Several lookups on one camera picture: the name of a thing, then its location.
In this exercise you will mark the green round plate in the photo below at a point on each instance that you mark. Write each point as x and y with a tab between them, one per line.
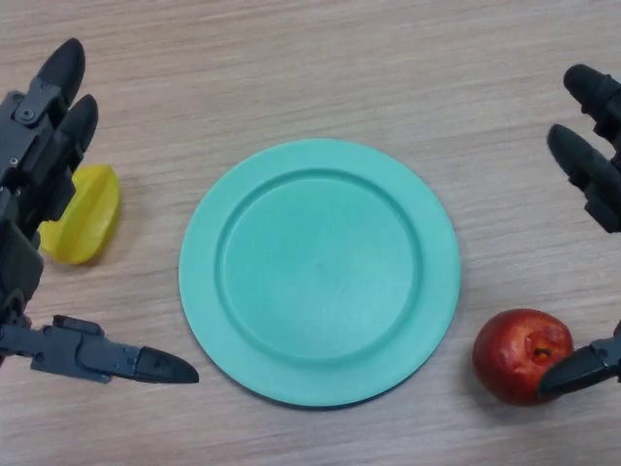
320	272

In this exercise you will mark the red apple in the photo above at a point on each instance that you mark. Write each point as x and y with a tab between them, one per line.
504	349

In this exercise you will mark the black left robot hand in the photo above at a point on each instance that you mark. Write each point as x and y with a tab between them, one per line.
29	160

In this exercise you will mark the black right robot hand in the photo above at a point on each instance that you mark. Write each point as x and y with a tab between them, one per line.
589	170

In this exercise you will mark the yellow starfruit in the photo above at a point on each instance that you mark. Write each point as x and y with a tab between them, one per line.
92	218

